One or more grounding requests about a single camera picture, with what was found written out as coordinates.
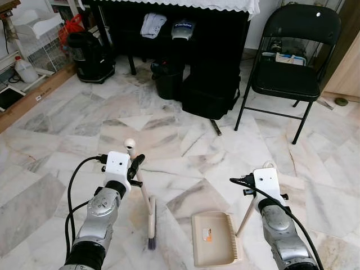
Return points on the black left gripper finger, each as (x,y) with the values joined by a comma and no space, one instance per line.
(140,162)

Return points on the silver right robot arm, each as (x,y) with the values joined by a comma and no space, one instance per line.
(281,230)

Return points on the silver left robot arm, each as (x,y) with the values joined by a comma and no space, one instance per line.
(101,211)

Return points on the black floor appliance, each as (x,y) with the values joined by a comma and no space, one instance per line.
(87,56)

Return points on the black waste bin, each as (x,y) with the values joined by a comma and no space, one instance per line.
(167,81)

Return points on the wooden shelf base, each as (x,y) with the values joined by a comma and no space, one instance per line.
(39,95)

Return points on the black folding chair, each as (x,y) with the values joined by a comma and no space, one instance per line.
(292,79)

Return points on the small dark round object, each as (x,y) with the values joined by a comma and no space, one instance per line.
(341,102)

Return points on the white folded garment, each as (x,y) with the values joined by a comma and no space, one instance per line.
(153,25)

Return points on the grey blue labelled bag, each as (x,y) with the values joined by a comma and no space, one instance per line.
(183,29)

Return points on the white blue box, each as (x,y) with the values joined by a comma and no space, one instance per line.
(289,58)

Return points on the white plastic jug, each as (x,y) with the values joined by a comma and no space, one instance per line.
(25,72)

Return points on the red plastic bag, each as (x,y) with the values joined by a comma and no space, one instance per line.
(70,28)

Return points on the black upright piano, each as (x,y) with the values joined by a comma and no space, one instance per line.
(225,34)

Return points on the light wooden cabinet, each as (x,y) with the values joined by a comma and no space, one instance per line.
(346,62)

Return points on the white lace cloth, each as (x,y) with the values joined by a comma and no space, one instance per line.
(225,4)

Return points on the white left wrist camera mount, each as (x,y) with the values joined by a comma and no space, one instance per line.
(117,166)

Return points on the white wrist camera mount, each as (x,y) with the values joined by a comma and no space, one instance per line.
(269,183)
(117,166)

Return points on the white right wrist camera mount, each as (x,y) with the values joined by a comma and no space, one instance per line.
(269,183)

